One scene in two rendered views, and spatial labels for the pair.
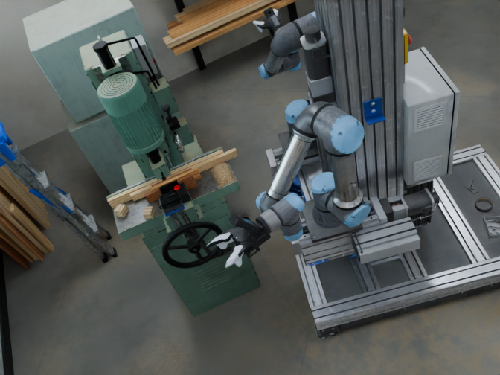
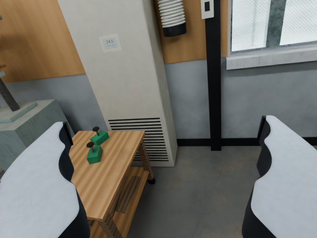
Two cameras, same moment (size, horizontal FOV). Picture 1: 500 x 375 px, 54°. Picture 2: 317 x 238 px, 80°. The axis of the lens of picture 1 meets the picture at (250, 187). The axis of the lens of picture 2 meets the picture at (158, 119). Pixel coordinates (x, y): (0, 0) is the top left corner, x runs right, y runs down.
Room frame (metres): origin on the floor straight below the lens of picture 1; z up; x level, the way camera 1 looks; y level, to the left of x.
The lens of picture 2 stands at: (1.05, 0.09, 1.30)
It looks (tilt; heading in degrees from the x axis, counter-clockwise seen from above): 32 degrees down; 119
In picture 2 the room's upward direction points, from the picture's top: 12 degrees counter-clockwise
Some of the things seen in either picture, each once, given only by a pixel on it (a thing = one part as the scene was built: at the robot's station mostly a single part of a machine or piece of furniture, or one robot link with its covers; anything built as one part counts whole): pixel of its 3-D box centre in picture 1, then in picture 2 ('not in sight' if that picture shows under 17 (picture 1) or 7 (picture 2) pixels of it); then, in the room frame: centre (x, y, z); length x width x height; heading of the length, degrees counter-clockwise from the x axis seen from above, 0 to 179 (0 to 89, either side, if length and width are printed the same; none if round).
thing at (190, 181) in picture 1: (175, 188); not in sight; (1.68, 0.33, 0.94); 0.20 x 0.01 x 0.08; 97
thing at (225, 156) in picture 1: (184, 174); not in sight; (1.77, 0.28, 0.92); 0.55 x 0.02 x 0.04; 97
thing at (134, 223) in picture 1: (177, 202); not in sight; (1.66, 0.35, 0.87); 0.61 x 0.30 x 0.06; 97
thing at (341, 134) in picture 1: (344, 172); not in sight; (1.21, -0.34, 1.19); 0.15 x 0.12 x 0.55; 21
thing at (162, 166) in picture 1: (159, 164); not in sight; (1.78, 0.37, 1.03); 0.14 x 0.07 x 0.09; 7
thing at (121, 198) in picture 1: (167, 178); not in sight; (1.78, 0.36, 0.92); 0.60 x 0.02 x 0.05; 97
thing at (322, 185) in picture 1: (327, 190); not in sight; (1.33, -0.30, 0.98); 0.13 x 0.12 x 0.14; 21
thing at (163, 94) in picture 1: (164, 97); not in sight; (1.99, 0.24, 1.22); 0.09 x 0.08 x 0.15; 7
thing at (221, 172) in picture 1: (221, 172); not in sight; (1.70, 0.11, 0.92); 0.14 x 0.09 x 0.04; 7
